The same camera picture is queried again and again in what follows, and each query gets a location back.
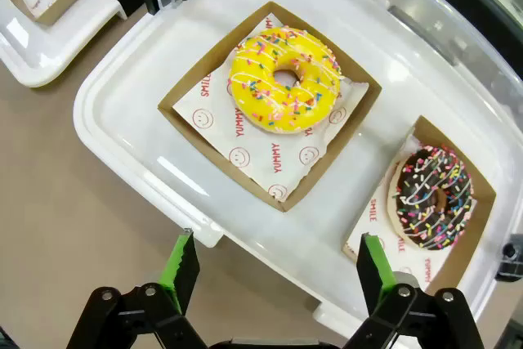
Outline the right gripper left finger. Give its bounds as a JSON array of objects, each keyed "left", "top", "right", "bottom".
[{"left": 67, "top": 229, "right": 209, "bottom": 349}]

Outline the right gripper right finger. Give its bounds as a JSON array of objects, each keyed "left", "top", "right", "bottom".
[{"left": 342, "top": 232, "right": 485, "bottom": 349}]

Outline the brown cardboard donut tray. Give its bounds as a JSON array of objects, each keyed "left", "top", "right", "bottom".
[{"left": 157, "top": 1, "right": 383, "bottom": 213}]

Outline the yellow sprinkled donut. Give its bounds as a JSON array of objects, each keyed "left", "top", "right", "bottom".
[{"left": 229, "top": 26, "right": 342, "bottom": 135}]

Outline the chocolate donut with coloured sprinkles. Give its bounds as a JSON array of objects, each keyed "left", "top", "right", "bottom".
[{"left": 387, "top": 145, "right": 477, "bottom": 251}]

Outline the sprinkled chocolate donut in box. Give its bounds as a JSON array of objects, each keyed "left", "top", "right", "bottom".
[{"left": 342, "top": 115, "right": 498, "bottom": 297}]

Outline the white display case base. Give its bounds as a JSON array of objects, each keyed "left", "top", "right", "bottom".
[
  {"left": 72, "top": 0, "right": 523, "bottom": 325},
  {"left": 0, "top": 0, "right": 130, "bottom": 88}
]

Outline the black lid handle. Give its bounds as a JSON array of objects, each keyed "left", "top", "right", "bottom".
[{"left": 429, "top": 0, "right": 523, "bottom": 64}]

